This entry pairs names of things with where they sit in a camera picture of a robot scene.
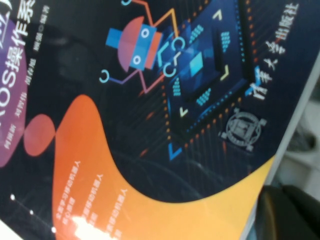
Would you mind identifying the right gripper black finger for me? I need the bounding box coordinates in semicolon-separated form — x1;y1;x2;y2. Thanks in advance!
252;184;320;240

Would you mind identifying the dark robot book orange cover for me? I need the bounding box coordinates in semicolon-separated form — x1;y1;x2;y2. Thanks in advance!
0;0;320;240

